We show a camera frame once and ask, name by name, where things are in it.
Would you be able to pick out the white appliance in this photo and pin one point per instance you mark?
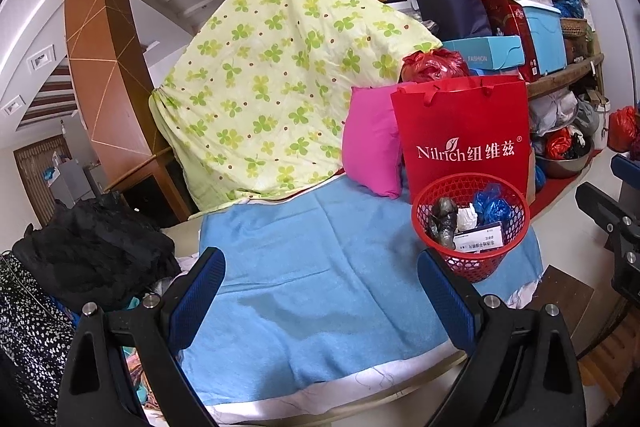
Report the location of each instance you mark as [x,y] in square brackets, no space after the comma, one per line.
[75,182]

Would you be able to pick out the light blue cardboard box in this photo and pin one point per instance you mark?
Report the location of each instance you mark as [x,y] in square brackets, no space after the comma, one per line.
[485,52]

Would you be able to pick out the red mesh plastic basket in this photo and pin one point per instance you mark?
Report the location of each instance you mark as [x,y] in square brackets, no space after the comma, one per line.
[480,267]

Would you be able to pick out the purple white medicine box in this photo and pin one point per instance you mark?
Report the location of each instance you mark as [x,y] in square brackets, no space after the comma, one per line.
[480,239]

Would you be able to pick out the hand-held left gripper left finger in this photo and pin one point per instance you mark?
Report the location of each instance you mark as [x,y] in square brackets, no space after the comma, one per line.
[197,297]

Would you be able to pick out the striped scarf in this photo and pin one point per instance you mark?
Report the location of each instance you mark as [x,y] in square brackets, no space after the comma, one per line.
[137,367]

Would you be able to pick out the blue plastic bag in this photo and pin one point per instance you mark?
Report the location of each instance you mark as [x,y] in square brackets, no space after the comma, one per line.
[492,204]

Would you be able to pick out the white tissue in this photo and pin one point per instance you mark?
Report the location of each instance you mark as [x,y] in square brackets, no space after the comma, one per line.
[467,217]

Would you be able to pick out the red plastic bag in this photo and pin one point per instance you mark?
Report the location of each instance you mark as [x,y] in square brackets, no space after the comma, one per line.
[557,144]
[435,64]
[625,127]

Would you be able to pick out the dark wooden cabinet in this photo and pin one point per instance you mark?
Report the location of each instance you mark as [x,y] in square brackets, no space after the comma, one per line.
[150,197]

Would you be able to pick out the black white floral garment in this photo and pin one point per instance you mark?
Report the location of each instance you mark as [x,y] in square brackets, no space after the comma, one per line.
[25,332]

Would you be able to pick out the blue plastic storage box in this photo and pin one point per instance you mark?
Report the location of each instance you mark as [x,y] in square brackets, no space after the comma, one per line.
[545,37]

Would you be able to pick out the blue plastic sack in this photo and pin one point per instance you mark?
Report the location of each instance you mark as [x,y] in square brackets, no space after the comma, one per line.
[570,4]

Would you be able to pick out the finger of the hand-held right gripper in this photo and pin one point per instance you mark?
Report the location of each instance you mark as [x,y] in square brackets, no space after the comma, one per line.
[600,207]
[627,167]

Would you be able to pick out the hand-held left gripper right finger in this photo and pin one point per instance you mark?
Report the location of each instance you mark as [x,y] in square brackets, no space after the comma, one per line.
[447,302]

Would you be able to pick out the red floor mat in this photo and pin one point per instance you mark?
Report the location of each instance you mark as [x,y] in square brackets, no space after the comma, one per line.
[550,194]

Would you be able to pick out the grey white sacks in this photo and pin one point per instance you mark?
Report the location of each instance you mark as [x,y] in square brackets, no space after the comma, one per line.
[550,107]

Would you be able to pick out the green clover print quilt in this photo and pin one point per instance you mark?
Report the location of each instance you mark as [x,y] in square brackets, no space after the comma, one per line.
[275,82]

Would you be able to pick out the red gift box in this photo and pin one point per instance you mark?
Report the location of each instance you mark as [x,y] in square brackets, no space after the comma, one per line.
[505,17]

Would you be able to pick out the wicker basket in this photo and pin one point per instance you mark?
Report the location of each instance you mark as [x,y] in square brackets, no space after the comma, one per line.
[575,27]

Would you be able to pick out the grey foil wad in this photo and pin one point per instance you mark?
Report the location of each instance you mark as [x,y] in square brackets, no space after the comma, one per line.
[445,222]

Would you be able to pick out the red paper shopping bag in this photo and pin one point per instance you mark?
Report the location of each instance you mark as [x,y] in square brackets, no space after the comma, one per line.
[465,132]

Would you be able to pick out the pink pillow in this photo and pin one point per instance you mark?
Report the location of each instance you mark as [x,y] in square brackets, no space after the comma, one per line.
[372,142]

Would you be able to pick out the metal basin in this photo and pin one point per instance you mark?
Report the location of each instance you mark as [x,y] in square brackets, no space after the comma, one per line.
[565,164]

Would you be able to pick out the wooden lattice door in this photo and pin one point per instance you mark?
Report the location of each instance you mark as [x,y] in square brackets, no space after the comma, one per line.
[32,172]

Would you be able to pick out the blue blanket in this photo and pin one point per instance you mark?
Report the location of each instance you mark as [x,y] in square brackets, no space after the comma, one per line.
[310,282]

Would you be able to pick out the wooden bench beam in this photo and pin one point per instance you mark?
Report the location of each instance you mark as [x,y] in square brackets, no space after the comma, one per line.
[565,74]

